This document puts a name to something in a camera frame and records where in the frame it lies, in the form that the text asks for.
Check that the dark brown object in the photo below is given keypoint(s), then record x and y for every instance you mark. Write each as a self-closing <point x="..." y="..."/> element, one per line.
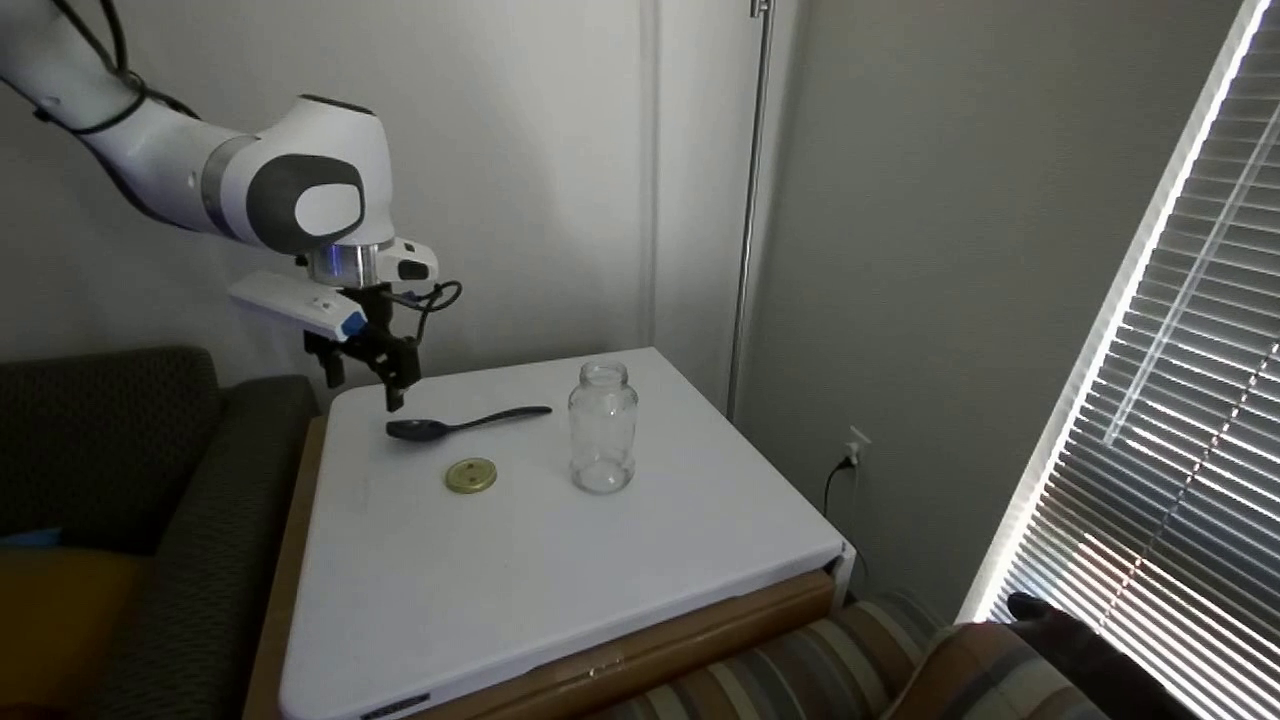
<point x="1092" y="662"/>

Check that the thin grey vertical rod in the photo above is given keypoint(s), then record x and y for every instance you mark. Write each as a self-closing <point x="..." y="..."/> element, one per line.
<point x="746" y="201"/>

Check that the black plastic spoon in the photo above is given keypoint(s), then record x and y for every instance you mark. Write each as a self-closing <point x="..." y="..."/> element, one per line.
<point x="420" y="428"/>

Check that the white table board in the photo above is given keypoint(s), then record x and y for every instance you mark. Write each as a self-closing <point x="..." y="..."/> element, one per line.
<point x="667" y="642"/>

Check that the white window blinds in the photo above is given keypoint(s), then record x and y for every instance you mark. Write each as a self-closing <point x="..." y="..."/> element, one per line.
<point x="1175" y="465"/>

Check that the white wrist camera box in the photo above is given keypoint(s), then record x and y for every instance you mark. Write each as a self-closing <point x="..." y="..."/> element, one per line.
<point x="301" y="307"/>

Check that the striped sofa cushion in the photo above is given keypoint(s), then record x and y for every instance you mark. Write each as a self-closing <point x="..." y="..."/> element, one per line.
<point x="985" y="683"/>

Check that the white wall outlet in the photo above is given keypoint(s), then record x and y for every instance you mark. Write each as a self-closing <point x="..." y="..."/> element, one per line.
<point x="858" y="447"/>

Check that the striped fabric sofa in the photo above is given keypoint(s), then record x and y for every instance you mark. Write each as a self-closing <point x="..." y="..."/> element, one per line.
<point x="762" y="673"/>

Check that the gold metal jar lid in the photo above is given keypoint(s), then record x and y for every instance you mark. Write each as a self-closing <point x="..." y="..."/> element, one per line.
<point x="469" y="478"/>

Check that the yellow cushion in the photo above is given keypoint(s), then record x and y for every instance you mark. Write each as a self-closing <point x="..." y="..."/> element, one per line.
<point x="60" y="627"/>

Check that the dark grey sofa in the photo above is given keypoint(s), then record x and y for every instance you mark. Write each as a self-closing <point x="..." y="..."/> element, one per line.
<point x="200" y="535"/>

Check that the clear glass jar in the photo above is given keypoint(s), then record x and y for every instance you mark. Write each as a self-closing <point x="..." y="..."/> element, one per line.
<point x="603" y="432"/>

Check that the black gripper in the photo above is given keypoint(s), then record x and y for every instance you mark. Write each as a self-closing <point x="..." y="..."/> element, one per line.
<point x="375" y="327"/>

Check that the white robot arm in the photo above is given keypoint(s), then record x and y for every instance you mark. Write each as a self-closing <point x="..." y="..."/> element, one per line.
<point x="163" y="144"/>

